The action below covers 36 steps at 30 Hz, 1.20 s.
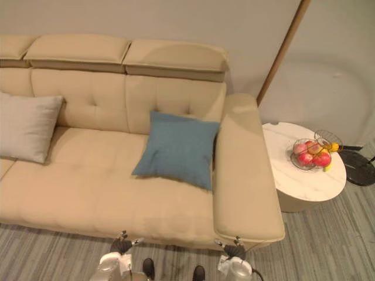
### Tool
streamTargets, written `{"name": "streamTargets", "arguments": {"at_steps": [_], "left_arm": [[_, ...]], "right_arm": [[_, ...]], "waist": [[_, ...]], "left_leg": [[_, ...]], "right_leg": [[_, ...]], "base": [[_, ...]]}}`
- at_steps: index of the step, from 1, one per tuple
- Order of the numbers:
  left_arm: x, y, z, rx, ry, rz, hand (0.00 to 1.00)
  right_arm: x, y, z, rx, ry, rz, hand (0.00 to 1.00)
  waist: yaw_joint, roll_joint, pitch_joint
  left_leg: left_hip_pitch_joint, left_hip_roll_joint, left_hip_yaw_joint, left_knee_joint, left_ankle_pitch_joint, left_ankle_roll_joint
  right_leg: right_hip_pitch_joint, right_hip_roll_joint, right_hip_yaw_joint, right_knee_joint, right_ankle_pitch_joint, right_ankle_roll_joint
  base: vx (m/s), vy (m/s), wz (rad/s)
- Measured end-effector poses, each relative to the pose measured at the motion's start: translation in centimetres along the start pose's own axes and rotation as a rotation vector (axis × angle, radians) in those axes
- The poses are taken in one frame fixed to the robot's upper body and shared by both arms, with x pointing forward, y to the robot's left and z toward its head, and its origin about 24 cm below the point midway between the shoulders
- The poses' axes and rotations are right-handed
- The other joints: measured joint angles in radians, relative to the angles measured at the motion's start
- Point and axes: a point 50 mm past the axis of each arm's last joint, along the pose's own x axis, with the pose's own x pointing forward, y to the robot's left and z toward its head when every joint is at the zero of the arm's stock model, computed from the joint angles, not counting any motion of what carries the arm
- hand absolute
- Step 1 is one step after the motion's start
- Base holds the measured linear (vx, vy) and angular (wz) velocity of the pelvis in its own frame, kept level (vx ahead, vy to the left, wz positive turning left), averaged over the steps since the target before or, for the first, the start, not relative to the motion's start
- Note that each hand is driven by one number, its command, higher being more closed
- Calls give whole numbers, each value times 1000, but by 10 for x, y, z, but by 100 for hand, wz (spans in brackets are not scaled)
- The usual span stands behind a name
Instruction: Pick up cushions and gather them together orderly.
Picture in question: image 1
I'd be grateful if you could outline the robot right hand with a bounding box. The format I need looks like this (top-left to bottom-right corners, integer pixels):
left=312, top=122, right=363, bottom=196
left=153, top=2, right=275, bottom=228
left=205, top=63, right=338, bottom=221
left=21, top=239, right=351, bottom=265
left=213, top=235, right=247, bottom=259

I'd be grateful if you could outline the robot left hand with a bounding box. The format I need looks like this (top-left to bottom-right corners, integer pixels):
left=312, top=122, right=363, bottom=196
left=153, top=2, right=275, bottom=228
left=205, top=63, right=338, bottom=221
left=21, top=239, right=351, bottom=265
left=110, top=229, right=145, bottom=254

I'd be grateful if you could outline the light grey cushion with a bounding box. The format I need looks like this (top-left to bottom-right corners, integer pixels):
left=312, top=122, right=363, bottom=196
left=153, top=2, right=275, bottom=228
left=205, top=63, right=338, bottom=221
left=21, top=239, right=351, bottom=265
left=0, top=91, right=64, bottom=165

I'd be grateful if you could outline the beige leather sofa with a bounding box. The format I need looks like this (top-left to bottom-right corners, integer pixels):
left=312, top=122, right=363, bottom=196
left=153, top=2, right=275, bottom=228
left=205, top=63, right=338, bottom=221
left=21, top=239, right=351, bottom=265
left=0, top=33, right=286, bottom=244

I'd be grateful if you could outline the round white marble side table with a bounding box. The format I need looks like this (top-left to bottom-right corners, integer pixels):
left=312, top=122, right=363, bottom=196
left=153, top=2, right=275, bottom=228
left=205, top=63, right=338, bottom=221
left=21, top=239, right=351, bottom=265
left=261, top=122, right=348, bottom=214

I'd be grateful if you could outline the blue cushion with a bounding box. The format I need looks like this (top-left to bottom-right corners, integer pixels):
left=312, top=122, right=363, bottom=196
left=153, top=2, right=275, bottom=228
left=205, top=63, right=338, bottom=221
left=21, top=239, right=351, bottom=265
left=131, top=110, right=221, bottom=191

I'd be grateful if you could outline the black marble lamp base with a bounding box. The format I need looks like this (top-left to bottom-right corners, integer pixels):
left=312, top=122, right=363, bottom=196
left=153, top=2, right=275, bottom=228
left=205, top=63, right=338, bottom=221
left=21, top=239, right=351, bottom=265
left=339, top=149, right=375, bottom=187

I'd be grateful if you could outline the beige sofa headrest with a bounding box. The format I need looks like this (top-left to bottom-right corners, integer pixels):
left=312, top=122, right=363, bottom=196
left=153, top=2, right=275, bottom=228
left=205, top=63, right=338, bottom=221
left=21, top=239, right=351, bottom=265
left=0, top=34, right=38, bottom=70
left=122, top=39, right=229, bottom=83
left=23, top=34, right=132, bottom=73

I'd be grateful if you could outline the wire fruit basket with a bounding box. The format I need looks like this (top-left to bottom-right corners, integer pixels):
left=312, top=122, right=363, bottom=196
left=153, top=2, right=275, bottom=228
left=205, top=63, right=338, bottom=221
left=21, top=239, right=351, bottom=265
left=290, top=138, right=333, bottom=171

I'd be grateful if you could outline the empty wire basket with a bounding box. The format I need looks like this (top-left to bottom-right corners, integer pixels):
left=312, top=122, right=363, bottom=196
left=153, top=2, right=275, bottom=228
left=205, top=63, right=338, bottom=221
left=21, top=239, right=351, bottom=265
left=314, top=129, right=344, bottom=153

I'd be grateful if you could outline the wooden wall trim strip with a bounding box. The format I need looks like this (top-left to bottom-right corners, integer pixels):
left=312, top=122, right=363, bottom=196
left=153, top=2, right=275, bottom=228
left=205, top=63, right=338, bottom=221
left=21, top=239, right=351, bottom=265
left=257, top=0, right=311, bottom=102

